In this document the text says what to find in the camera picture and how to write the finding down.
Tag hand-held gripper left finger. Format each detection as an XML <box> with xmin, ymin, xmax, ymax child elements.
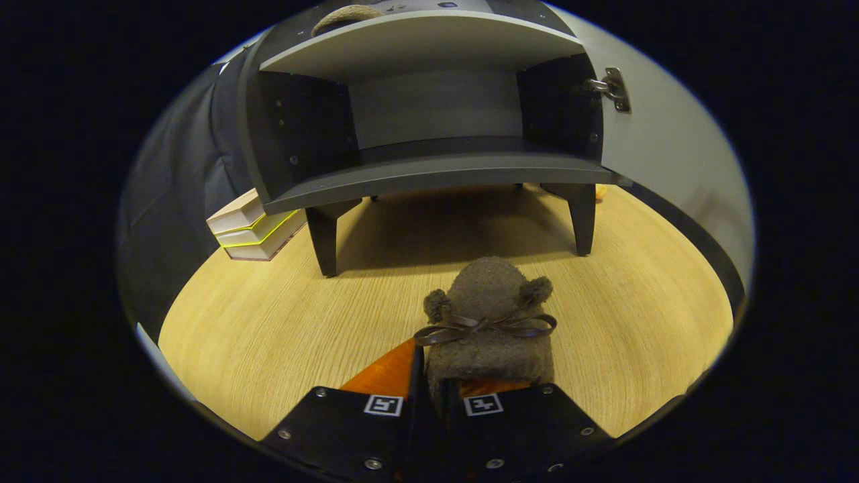
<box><xmin>260</xmin><ymin>337</ymin><xmax>427</xmax><ymax>483</ymax></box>

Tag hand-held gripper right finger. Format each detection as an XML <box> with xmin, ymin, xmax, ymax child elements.
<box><xmin>440</xmin><ymin>379</ymin><xmax>617</xmax><ymax>483</ymax></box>

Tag brown fuzzy shoe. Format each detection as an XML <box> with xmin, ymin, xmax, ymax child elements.
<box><xmin>415</xmin><ymin>256</ymin><xmax>559</xmax><ymax>420</ymax></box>
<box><xmin>311</xmin><ymin>5</ymin><xmax>385</xmax><ymax>38</ymax></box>

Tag dark grey shoe cabinet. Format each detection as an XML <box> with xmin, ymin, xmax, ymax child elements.
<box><xmin>238</xmin><ymin>0</ymin><xmax>635</xmax><ymax>278</ymax></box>

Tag silver door hinge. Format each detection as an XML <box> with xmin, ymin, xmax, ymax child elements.
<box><xmin>584</xmin><ymin>67</ymin><xmax>631</xmax><ymax>113</ymax></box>

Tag yellow edged book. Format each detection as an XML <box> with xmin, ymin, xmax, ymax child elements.
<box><xmin>216</xmin><ymin>209</ymin><xmax>299</xmax><ymax>248</ymax></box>

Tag black backdrop cloth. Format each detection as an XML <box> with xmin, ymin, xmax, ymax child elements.
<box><xmin>117</xmin><ymin>64</ymin><xmax>259</xmax><ymax>343</ymax></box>

